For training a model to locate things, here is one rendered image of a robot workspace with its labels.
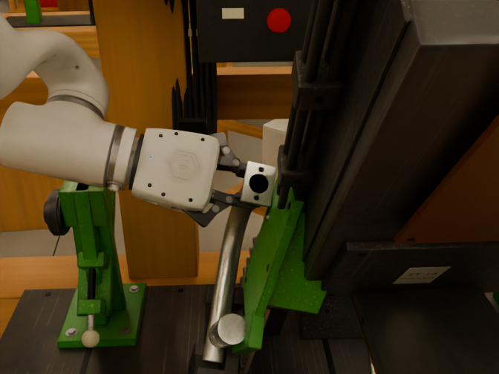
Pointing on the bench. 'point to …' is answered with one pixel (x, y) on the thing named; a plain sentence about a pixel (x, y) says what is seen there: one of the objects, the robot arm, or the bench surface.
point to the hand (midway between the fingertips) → (249, 187)
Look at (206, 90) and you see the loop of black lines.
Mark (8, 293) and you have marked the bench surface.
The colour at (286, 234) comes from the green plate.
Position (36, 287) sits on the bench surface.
